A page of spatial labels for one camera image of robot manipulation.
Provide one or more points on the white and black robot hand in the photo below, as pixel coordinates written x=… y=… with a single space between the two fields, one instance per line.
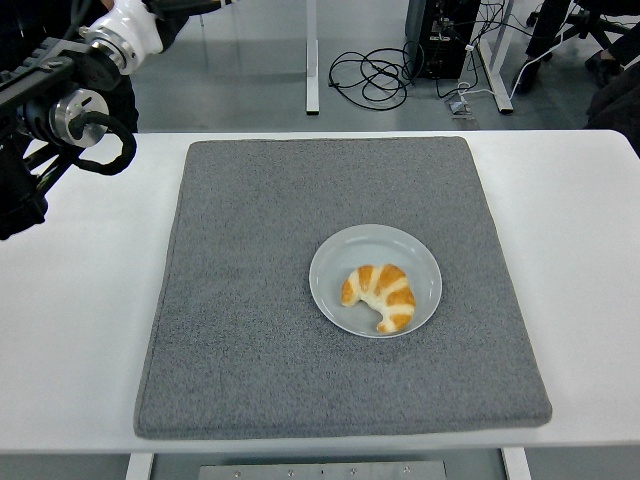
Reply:
x=135 y=25

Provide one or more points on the golden croissant bread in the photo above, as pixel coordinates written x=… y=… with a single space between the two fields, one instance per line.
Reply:
x=395 y=295

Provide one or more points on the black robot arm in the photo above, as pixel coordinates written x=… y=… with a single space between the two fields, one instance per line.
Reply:
x=20 y=170

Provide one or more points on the pale blue round plate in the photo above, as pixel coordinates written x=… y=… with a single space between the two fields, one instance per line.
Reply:
x=340 y=260

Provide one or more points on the white desk leg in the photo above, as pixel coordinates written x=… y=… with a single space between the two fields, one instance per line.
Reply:
x=312 y=60
x=497 y=75

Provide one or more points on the black computer tower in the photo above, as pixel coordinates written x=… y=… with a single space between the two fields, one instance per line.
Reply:
x=442 y=40

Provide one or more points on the grey floor socket box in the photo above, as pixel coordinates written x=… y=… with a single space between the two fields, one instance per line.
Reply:
x=459 y=107

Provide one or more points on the grey fabric mat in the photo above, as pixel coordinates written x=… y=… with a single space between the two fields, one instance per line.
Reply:
x=250 y=350

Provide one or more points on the person's leg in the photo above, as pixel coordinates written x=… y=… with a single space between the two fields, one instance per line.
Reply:
x=545 y=35
x=607 y=65

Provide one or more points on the white table leg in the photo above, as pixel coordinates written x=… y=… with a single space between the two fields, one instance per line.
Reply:
x=139 y=467
x=516 y=465

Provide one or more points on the black office chair base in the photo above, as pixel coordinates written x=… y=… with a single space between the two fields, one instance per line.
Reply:
x=600 y=22

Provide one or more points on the dark bag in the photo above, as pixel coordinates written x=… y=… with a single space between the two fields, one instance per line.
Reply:
x=617 y=105

